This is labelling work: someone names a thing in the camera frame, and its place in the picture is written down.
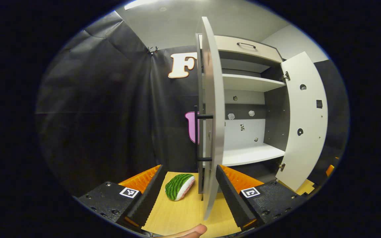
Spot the ceiling light panel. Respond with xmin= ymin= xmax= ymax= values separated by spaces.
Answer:
xmin=124 ymin=0 xmax=159 ymax=10

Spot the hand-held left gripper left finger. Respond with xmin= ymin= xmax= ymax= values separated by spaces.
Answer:
xmin=77 ymin=165 xmax=168 ymax=228

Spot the beige double-door shoe cabinet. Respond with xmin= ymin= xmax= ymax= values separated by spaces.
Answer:
xmin=195 ymin=33 xmax=292 ymax=195

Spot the black cat sticker cabinet door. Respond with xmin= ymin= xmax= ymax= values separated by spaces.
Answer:
xmin=275 ymin=51 xmax=328 ymax=192

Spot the watermelon slice toy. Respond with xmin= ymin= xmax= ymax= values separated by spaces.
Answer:
xmin=165 ymin=174 xmax=195 ymax=201

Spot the camera sticker cabinet door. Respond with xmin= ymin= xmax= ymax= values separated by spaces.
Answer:
xmin=194 ymin=17 xmax=226 ymax=220

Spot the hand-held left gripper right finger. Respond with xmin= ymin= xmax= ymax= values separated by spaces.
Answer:
xmin=215 ymin=165 xmax=305 ymax=231

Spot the white cabinet shelf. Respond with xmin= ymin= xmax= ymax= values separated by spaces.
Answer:
xmin=222 ymin=143 xmax=285 ymax=167
xmin=222 ymin=73 xmax=286 ymax=92

